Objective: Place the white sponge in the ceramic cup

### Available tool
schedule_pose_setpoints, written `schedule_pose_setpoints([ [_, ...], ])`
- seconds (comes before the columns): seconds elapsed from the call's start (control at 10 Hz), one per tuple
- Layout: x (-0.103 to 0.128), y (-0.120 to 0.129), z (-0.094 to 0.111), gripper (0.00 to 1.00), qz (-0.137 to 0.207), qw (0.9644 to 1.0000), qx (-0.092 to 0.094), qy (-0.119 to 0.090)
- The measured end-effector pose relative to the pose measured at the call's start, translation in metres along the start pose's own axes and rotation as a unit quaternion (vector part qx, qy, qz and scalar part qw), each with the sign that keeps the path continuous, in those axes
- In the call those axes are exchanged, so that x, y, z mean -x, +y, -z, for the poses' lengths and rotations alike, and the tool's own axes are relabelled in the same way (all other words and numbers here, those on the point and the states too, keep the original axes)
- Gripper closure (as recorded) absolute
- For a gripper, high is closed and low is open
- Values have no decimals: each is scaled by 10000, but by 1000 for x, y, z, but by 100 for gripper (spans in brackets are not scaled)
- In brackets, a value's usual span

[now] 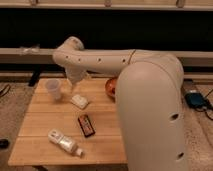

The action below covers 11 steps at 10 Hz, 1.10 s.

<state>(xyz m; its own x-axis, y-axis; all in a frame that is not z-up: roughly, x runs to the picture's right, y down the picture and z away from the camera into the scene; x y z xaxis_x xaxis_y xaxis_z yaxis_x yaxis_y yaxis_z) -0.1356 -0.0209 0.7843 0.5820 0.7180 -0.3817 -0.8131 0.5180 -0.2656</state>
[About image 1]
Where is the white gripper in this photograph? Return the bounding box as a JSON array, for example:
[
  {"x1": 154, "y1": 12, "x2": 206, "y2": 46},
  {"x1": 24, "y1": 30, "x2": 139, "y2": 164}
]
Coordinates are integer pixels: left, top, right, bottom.
[{"x1": 66, "y1": 68, "x2": 87, "y2": 88}]

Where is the white sponge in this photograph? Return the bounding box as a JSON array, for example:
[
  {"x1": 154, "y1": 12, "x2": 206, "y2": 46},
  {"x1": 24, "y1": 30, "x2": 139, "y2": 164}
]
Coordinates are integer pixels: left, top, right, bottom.
[{"x1": 71, "y1": 94, "x2": 89, "y2": 109}]

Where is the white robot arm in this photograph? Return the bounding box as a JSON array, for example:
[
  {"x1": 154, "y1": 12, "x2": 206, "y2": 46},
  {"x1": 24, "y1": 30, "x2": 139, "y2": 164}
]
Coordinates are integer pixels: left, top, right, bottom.
[{"x1": 53, "y1": 37, "x2": 189, "y2": 171}]

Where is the orange bowl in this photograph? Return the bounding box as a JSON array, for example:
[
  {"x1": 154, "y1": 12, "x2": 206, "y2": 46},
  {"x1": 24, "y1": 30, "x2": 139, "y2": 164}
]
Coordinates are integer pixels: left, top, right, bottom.
[{"x1": 105, "y1": 78, "x2": 117, "y2": 98}]

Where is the black table leg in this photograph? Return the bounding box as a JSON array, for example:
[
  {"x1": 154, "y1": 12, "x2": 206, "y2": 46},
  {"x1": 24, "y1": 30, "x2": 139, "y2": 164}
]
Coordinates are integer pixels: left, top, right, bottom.
[{"x1": 28, "y1": 66, "x2": 42, "y2": 87}]

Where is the clear plastic bottle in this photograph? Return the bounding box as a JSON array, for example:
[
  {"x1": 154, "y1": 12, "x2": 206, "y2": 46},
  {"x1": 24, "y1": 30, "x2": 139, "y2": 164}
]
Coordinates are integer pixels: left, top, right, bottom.
[{"x1": 48, "y1": 129, "x2": 83, "y2": 157}]

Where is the black object floor left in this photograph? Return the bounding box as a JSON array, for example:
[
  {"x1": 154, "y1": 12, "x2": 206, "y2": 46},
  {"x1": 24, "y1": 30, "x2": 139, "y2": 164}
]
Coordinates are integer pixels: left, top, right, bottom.
[{"x1": 0, "y1": 139, "x2": 10, "y2": 149}]

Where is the blue black device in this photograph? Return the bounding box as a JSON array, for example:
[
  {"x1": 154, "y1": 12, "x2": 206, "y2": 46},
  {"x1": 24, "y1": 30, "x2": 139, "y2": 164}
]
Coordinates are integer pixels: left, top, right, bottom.
[{"x1": 185, "y1": 93, "x2": 207, "y2": 108}]

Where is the black cable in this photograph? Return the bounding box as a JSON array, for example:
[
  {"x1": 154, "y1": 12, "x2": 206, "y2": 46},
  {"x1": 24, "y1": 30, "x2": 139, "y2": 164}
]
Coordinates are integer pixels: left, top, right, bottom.
[{"x1": 199, "y1": 88, "x2": 213, "y2": 122}]

